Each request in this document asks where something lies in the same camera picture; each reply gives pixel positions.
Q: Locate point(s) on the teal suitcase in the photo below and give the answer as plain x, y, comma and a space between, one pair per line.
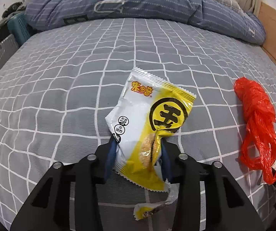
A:
20, 29

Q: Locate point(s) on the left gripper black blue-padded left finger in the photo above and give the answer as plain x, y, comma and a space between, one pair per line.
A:
48, 205

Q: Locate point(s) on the grey checked bed sheet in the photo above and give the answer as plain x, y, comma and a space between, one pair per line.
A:
58, 88

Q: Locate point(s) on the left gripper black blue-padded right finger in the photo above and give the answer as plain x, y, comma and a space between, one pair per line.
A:
227, 206

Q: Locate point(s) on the yellow white snack wrapper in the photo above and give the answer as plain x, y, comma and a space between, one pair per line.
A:
149, 109

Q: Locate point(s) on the blue striped duvet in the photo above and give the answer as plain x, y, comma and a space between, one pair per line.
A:
205, 14

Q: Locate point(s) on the red plastic bag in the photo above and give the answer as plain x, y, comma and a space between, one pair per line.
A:
258, 149

